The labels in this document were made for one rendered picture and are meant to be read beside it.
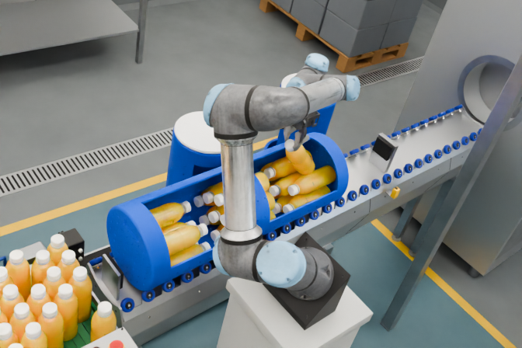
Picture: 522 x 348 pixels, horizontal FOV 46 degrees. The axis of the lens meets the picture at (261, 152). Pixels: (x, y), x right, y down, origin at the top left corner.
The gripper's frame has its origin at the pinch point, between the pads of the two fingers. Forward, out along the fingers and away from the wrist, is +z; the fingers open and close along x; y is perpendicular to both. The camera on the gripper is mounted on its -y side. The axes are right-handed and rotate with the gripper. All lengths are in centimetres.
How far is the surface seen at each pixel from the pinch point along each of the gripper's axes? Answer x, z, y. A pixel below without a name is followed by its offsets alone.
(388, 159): -4, 30, 64
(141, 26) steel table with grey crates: 238, 99, 91
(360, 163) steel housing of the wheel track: 6, 38, 60
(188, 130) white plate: 48, 26, -7
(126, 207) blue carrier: 6, 7, -61
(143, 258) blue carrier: -8, 15, -63
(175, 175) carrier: 44, 45, -14
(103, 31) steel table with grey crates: 246, 103, 65
